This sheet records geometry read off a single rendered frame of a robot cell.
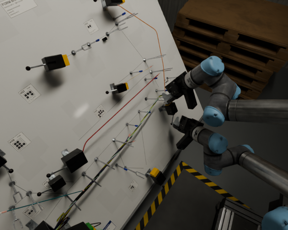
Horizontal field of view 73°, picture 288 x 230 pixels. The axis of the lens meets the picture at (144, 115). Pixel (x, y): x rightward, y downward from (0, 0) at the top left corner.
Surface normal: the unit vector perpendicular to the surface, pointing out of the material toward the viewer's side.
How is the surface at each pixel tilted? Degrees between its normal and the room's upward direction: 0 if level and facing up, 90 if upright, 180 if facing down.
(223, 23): 0
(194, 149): 0
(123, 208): 52
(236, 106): 39
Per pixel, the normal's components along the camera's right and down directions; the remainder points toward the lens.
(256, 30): 0.04, -0.56
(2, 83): 0.65, 0.07
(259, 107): -0.58, -0.31
